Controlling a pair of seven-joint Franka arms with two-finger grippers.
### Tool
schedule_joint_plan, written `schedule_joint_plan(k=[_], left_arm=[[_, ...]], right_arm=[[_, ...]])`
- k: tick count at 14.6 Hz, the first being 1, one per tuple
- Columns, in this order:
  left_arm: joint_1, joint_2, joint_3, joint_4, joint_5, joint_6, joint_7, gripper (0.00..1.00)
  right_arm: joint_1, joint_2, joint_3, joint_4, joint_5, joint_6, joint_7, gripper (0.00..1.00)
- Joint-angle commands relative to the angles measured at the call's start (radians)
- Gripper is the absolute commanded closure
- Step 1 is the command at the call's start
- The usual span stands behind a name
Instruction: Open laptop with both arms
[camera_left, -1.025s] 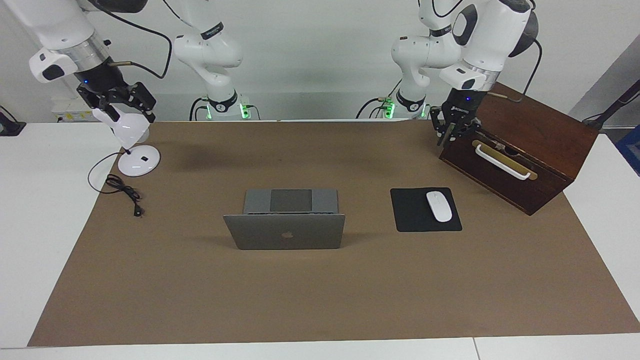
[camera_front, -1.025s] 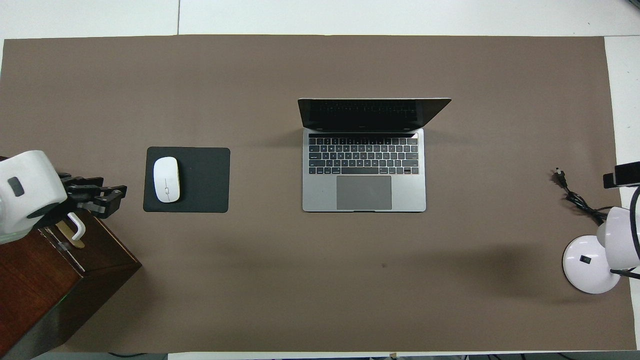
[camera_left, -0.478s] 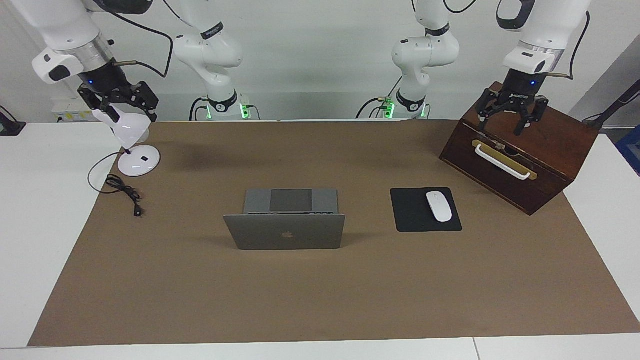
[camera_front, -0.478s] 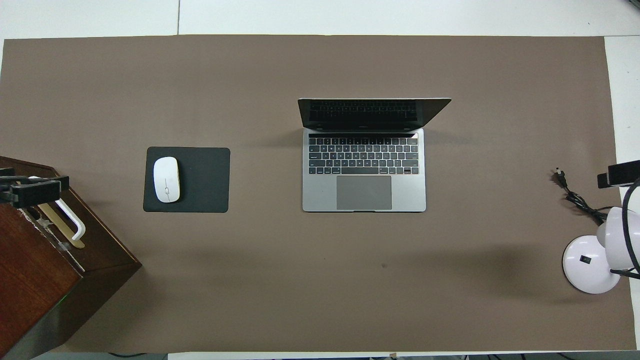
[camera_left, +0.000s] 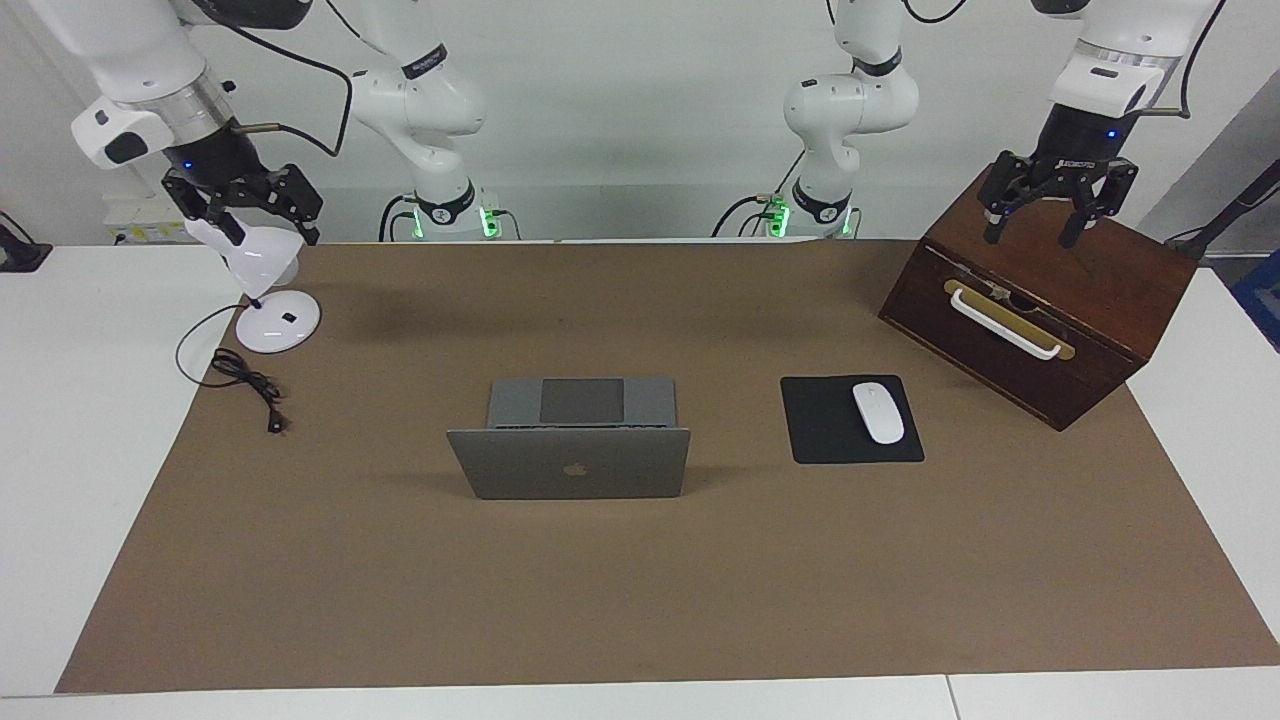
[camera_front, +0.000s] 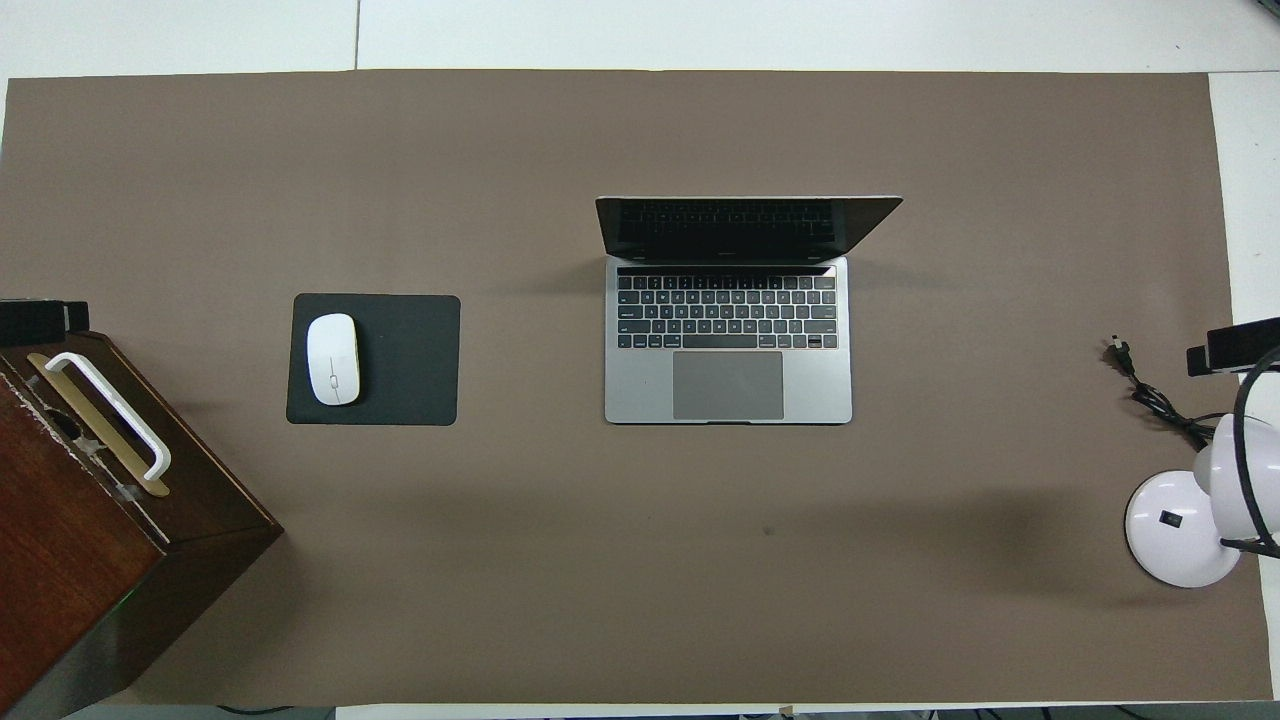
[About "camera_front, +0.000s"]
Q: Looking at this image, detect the white box handle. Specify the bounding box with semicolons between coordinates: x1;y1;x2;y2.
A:
44;352;173;482

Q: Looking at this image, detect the white computer mouse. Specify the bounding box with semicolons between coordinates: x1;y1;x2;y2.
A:
306;313;361;407

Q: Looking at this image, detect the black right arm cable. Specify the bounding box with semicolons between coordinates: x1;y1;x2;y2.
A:
1233;345;1280;559

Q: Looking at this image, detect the silver Apple laptop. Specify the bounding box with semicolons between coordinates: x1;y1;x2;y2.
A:
595;195;904;426

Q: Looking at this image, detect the gold box handle plate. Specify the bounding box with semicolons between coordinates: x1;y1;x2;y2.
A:
27;352;171;498

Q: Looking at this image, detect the black mouse pad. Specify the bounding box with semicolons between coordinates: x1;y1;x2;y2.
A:
286;293;462;427

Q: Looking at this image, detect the brown table mat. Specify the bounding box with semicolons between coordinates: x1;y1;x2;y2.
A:
0;68;1273;706

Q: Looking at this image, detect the black lamp power cable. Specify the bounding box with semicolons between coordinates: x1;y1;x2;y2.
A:
1108;337;1216;451

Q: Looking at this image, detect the dark brown wooden box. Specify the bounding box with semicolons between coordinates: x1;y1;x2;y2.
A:
0;330;285;720

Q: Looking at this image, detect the white desk lamp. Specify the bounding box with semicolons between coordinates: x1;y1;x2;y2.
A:
1124;412;1280;589

